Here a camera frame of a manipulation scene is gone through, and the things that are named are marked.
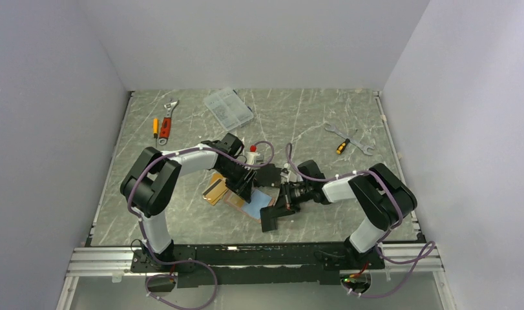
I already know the small yellow handled screwdriver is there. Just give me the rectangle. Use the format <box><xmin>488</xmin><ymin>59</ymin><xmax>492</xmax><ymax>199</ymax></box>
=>
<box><xmin>152</xmin><ymin>118</ymin><xmax>159</xmax><ymax>147</ymax></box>

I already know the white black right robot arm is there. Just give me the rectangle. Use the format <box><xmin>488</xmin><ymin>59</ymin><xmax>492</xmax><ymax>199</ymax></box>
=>
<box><xmin>260</xmin><ymin>160</ymin><xmax>417</xmax><ymax>268</ymax></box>

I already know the yellow black screwdriver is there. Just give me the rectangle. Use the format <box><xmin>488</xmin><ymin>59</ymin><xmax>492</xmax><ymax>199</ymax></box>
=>
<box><xmin>335</xmin><ymin>131</ymin><xmax>351</xmax><ymax>154</ymax></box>

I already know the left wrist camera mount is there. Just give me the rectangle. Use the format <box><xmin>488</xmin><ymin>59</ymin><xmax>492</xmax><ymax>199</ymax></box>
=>
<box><xmin>244</xmin><ymin>145</ymin><xmax>265</xmax><ymax>169</ymax></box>

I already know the clear plastic screw box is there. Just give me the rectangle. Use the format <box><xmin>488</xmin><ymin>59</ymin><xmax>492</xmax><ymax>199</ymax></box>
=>
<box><xmin>203</xmin><ymin>87</ymin><xmax>254</xmax><ymax>131</ymax></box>

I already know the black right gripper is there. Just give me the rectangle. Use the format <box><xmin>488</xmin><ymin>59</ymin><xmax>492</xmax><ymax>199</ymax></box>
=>
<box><xmin>269</xmin><ymin>181</ymin><xmax>313</xmax><ymax>218</ymax></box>

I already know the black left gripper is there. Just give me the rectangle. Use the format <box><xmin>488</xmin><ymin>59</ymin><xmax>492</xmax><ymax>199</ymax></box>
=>
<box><xmin>216</xmin><ymin>161</ymin><xmax>257</xmax><ymax>203</ymax></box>

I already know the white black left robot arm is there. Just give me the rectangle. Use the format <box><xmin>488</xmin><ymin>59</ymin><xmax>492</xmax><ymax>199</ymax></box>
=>
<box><xmin>120</xmin><ymin>134</ymin><xmax>259</xmax><ymax>271</ymax></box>

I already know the black VIP card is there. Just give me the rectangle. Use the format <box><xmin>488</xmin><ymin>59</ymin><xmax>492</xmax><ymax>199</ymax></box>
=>
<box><xmin>260</xmin><ymin>207</ymin><xmax>281</xmax><ymax>233</ymax></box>

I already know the silver open end wrench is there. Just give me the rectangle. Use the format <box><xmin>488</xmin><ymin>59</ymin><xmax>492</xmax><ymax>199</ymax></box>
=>
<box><xmin>324</xmin><ymin>123</ymin><xmax>374</xmax><ymax>156</ymax></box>

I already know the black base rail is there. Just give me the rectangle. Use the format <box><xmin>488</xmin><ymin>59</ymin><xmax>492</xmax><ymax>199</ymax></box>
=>
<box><xmin>131</xmin><ymin>242</ymin><xmax>385</xmax><ymax>288</ymax></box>

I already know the black card stack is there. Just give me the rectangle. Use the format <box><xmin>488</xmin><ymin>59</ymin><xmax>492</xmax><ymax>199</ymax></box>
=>
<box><xmin>254</xmin><ymin>163</ymin><xmax>282</xmax><ymax>188</ymax></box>

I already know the tan leather card holder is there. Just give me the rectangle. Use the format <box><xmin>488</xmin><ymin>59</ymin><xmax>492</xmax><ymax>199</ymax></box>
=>
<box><xmin>224</xmin><ymin>189</ymin><xmax>275</xmax><ymax>223</ymax></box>

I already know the red handled adjustable wrench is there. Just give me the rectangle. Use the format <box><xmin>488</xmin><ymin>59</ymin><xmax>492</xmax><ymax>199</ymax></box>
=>
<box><xmin>158</xmin><ymin>99</ymin><xmax>179</xmax><ymax>145</ymax></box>

